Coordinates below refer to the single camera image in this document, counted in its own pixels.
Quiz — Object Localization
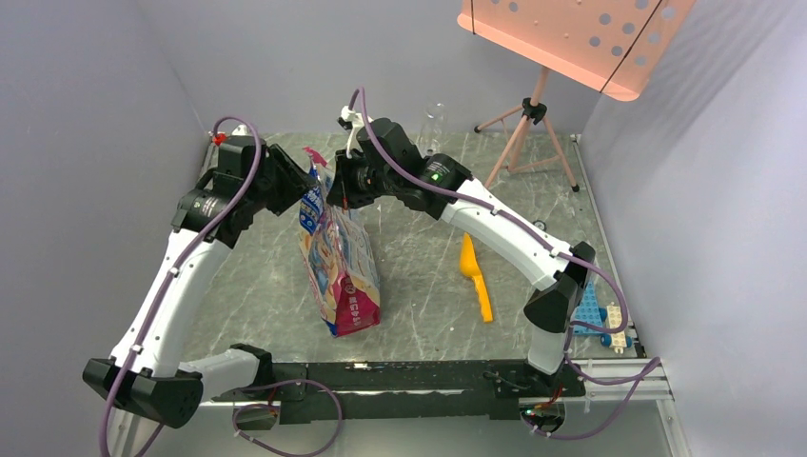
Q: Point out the purple cable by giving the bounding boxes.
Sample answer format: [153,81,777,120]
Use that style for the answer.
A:
[348,87,662,442]
[97,115,263,457]

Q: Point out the yellow plastic scoop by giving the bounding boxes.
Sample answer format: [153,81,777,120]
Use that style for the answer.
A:
[459,233,494,323]

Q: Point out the white toy brick car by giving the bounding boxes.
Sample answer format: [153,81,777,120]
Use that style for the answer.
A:
[599,303,633,354]

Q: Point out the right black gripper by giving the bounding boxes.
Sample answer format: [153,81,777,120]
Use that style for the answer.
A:
[327,146,401,209]

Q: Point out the colourful pet food bag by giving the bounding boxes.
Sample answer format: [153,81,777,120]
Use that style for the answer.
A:
[298,147,381,337]

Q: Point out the blue building base plate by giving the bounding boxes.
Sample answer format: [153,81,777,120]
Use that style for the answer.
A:
[572,281,604,336]

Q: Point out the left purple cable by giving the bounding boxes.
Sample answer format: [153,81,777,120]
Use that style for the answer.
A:
[97,115,263,457]

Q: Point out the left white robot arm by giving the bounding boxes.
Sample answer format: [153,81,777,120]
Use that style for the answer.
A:
[82,134,314,428]

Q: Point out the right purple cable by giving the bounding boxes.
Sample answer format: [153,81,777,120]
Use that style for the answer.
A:
[348,87,662,442]

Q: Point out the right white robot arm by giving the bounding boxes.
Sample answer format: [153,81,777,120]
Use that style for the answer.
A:
[326,106,595,396]

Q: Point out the pink music stand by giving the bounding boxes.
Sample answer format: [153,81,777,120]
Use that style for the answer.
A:
[457,0,696,191]

